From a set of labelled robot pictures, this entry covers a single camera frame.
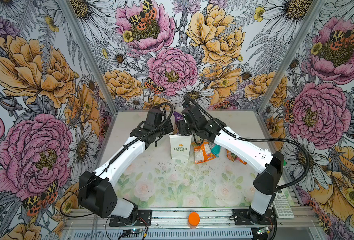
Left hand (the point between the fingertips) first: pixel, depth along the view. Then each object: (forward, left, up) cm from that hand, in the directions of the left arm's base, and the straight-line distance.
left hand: (172, 129), depth 82 cm
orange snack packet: (-5, -18, -17) cm, 25 cm away
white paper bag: (-6, -4, -7) cm, 10 cm away
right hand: (-2, -6, +3) cm, 7 cm away
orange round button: (-39, -10, -14) cm, 43 cm away
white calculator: (-34, -55, -21) cm, 68 cm away
